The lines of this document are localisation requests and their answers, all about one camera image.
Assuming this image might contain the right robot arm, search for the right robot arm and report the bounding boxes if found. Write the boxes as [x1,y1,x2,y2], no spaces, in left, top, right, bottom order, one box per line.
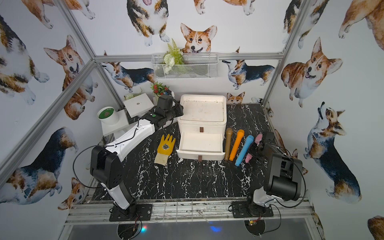
[246,132,304,209]

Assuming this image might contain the small white flower plant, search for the small white flower plant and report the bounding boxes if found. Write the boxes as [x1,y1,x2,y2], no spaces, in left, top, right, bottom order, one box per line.
[124,91,144,101]

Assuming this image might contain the orange microphone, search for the orange microphone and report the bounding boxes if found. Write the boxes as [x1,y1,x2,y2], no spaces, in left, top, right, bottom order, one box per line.
[229,130,245,161]

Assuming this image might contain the green fern plant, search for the green fern plant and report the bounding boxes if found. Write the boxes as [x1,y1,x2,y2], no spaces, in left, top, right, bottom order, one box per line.
[163,39,185,74]

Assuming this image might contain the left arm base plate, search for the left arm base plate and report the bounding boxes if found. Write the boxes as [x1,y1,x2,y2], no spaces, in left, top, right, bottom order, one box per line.
[109,204,153,222]

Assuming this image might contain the gold microphone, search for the gold microphone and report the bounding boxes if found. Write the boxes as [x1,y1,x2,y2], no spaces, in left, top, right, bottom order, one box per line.
[224,128,233,161]

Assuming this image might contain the white cup green inside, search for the white cup green inside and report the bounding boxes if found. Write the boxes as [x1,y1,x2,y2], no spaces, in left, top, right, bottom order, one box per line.
[97,107,119,126]

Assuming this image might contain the white drawer cabinet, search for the white drawer cabinet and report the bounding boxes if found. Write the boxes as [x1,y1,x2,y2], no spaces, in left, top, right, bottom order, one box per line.
[177,95,227,161]

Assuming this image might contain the pink microphone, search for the pink microphone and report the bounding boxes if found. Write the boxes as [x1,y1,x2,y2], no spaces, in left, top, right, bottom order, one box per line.
[245,134,263,163]

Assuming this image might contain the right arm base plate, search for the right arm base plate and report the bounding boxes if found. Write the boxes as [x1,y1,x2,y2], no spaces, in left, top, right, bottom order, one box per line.
[228,201,274,219]

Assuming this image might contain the white wire wall basket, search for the white wire wall basket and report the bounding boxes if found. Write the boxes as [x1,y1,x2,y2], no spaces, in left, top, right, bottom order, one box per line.
[151,53,219,80]

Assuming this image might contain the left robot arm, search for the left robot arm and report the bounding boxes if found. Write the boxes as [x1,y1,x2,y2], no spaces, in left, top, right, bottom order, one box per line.
[90,95,184,210]

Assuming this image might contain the green pot red flowers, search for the green pot red flowers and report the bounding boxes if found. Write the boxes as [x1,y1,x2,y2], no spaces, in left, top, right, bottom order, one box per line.
[151,82,170,100]

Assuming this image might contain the yellow work glove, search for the yellow work glove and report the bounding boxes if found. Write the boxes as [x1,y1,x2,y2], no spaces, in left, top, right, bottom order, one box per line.
[155,134,176,166]

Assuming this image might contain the white stepped display shelf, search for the white stepped display shelf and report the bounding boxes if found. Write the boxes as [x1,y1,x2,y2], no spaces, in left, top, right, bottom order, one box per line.
[101,93,155,139]

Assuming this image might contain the blue microphone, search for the blue microphone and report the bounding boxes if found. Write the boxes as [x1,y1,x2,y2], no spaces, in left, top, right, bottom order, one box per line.
[235,135,255,167]

